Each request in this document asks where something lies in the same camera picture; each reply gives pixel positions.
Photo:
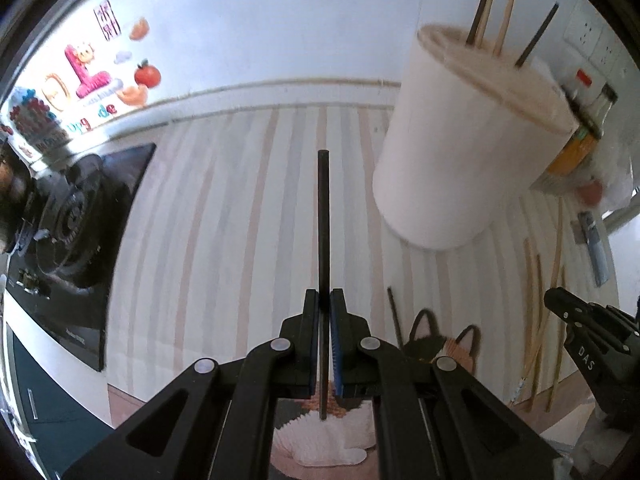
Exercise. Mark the cream round chopstick holder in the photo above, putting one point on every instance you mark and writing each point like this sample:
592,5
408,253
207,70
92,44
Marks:
465,160

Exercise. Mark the steel steamer pot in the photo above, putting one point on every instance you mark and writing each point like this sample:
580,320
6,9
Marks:
10,200

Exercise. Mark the clear plastic bag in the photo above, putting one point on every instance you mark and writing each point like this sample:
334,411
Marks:
612,180

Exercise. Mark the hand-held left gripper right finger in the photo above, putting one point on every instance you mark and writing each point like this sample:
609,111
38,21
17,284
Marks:
336,340

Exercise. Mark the colourful wall stickers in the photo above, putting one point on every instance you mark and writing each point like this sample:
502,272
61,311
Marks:
90,75

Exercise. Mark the orange label sauce bottle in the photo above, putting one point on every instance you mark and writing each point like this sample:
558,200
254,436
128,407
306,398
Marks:
572,152

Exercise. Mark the white wall socket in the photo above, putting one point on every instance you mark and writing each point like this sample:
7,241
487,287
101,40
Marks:
580,32
606,52

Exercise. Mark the red cap dark bottle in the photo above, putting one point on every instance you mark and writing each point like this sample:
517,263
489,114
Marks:
583,77

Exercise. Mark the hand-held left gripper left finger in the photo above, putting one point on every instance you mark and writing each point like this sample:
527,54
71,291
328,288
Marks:
315,340

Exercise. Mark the striped cat print mat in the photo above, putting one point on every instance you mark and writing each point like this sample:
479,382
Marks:
225,210

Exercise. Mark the blue grey smartphone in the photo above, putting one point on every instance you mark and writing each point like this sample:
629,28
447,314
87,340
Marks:
596,250

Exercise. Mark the black gas stove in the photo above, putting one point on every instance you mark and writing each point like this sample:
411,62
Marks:
75,240

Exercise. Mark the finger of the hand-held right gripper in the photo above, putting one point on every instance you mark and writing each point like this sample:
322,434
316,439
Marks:
570,310

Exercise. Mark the dark brown chopstick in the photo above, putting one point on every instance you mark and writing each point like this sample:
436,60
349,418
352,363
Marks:
537,35
395,315
481,5
323,210

